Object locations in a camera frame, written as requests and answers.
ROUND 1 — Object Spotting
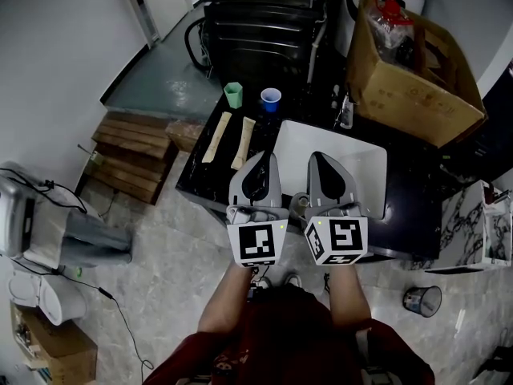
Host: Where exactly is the small glass jar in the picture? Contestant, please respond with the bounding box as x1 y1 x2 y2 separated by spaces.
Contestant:
291 192 310 218

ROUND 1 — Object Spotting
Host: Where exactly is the beige tube packet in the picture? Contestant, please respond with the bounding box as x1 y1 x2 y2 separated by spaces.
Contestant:
201 111 233 164
231 116 257 171

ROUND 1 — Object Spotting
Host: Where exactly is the black floor cable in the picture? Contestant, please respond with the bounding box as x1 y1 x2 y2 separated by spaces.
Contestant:
0 166 156 376

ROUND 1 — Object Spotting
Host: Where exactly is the white marble pattern cabinet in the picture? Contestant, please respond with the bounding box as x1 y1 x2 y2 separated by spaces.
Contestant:
424 179 513 274

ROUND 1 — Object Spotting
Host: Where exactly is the black louvred cabinet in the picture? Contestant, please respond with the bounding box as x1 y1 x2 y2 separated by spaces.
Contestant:
196 0 333 91

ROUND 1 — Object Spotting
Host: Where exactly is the black wire mesh bin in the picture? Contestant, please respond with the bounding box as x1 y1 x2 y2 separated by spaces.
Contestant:
402 285 442 319

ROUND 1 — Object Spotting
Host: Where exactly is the large open cardboard box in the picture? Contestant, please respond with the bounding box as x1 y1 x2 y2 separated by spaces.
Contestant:
346 0 488 148

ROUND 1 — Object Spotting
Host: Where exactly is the person's right forearm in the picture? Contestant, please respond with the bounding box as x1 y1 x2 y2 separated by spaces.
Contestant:
324 262 372 328

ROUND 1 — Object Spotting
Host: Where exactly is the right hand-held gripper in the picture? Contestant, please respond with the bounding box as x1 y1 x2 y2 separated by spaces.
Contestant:
303 152 370 266

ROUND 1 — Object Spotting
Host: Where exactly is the brown wooden block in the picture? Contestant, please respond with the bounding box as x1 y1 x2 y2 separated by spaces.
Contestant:
166 119 204 154

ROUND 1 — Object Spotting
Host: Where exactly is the small cardboard box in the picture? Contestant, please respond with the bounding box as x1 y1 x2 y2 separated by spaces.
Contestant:
10 302 99 385

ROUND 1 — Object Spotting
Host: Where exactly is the grey pedestal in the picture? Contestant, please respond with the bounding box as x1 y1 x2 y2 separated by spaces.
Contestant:
35 182 133 268

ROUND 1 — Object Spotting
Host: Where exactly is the person's left forearm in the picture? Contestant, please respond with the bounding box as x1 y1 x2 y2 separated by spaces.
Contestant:
197 265 253 334

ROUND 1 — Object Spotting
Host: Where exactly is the wooden plank pallet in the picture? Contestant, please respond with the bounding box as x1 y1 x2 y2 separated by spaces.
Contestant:
75 111 180 206

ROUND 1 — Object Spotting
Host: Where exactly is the white sink basin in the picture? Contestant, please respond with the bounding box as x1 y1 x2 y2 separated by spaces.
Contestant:
274 119 389 220

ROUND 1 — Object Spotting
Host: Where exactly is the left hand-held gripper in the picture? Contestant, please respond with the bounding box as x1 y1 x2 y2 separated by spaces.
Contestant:
225 151 291 270

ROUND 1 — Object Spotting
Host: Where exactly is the white door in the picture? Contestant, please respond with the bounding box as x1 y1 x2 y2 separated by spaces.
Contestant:
119 0 197 50

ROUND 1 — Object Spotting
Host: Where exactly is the large black counter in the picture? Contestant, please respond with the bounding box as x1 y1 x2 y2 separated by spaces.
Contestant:
476 86 513 184

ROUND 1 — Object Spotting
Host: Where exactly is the blue plastic cup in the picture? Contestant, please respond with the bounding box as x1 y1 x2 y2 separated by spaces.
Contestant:
260 87 282 113

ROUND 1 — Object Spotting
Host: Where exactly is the person's red shirt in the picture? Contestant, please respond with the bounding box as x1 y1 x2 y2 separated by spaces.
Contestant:
142 290 436 385

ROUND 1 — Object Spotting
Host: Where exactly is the plastic jug with red cap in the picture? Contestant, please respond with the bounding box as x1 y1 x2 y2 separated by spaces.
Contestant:
366 0 416 62

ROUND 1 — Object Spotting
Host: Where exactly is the silver round-faced appliance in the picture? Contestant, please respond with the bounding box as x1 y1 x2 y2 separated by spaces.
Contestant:
0 174 37 258

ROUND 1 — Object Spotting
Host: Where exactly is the green plastic cup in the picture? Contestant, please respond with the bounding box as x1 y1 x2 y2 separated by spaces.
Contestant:
223 81 244 109

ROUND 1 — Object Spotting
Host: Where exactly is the grey shoulder strap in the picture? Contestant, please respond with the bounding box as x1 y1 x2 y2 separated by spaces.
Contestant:
354 329 386 385

